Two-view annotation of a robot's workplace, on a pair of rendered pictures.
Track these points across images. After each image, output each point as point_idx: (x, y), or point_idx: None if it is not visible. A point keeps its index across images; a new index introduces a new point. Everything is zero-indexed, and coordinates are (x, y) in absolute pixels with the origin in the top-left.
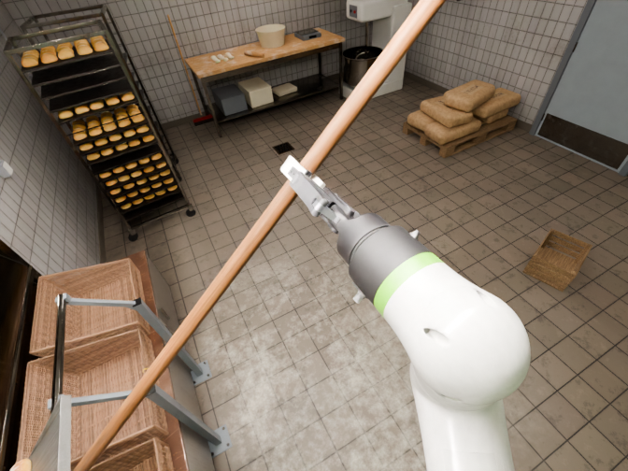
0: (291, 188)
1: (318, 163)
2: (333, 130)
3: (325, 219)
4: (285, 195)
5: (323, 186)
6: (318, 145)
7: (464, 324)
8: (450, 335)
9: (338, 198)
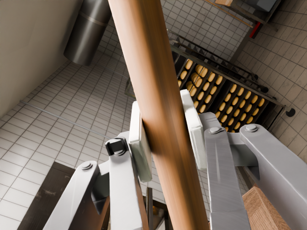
0: (160, 167)
1: (154, 89)
2: (112, 1)
3: None
4: (165, 185)
5: (198, 133)
6: (124, 56)
7: None
8: None
9: (250, 145)
